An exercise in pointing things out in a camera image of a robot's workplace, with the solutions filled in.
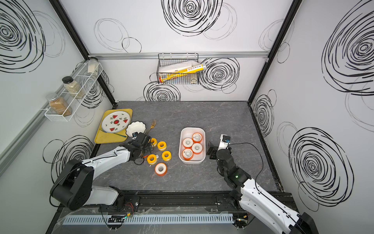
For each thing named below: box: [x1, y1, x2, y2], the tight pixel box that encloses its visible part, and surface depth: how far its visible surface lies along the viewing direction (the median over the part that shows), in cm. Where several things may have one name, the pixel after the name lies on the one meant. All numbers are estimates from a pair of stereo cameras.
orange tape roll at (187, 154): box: [182, 148, 194, 161], surface depth 91 cm
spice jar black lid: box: [61, 76, 86, 99], surface depth 72 cm
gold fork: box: [145, 119, 157, 135], surface depth 107 cm
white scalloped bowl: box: [125, 120, 147, 138], surface depth 104 cm
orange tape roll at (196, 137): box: [191, 132, 203, 144], surface depth 98 cm
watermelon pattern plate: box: [101, 111, 131, 134], surface depth 108 cm
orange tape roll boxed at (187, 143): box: [182, 137, 194, 149], surface depth 96 cm
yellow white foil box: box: [158, 63, 207, 83], surface depth 86 cm
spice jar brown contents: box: [45, 92, 73, 117], surface depth 65 cm
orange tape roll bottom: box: [154, 162, 168, 177], surface depth 86 cm
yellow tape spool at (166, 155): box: [161, 150, 172, 162], surface depth 91 cm
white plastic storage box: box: [178, 126, 206, 165], surface depth 95 cm
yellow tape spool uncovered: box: [157, 140, 167, 152], surface depth 95 cm
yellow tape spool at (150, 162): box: [146, 154, 158, 166], surface depth 89 cm
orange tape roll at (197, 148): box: [191, 142, 204, 155], surface depth 93 cm
